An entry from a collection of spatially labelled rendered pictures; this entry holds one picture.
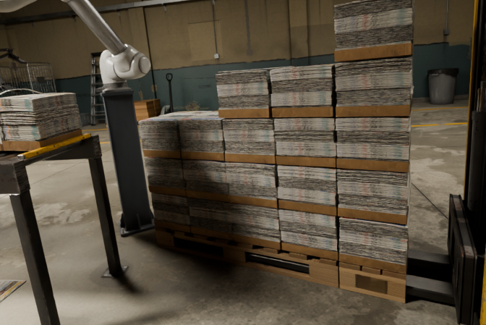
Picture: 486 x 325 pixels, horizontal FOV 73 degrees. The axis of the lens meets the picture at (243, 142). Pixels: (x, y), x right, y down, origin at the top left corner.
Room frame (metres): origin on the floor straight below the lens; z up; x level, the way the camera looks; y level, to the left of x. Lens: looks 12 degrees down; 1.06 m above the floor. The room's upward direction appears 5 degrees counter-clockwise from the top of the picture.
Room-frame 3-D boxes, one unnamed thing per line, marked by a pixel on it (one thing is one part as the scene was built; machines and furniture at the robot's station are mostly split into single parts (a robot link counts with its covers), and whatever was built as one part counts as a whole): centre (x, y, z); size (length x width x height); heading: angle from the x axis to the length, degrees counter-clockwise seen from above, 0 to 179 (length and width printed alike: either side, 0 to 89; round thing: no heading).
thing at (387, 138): (1.50, -0.62, 0.65); 0.39 x 0.30 x 1.29; 151
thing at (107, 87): (2.30, 0.86, 1.03); 0.22 x 0.18 x 0.06; 114
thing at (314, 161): (1.85, 0.01, 0.40); 1.16 x 0.38 x 0.51; 61
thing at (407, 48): (1.50, -0.62, 0.63); 0.38 x 0.29 x 0.97; 151
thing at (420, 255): (1.69, -0.52, 0.05); 1.05 x 0.10 x 0.04; 61
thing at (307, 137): (1.85, 0.01, 0.42); 1.17 x 0.39 x 0.83; 61
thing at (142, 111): (8.24, 2.60, 0.28); 1.20 x 0.83 x 0.57; 80
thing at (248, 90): (1.79, -0.11, 0.95); 0.38 x 0.29 x 0.23; 151
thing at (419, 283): (1.48, -0.41, 0.05); 1.05 x 0.10 x 0.04; 61
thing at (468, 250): (1.33, -0.93, 0.20); 0.62 x 0.05 x 0.30; 151
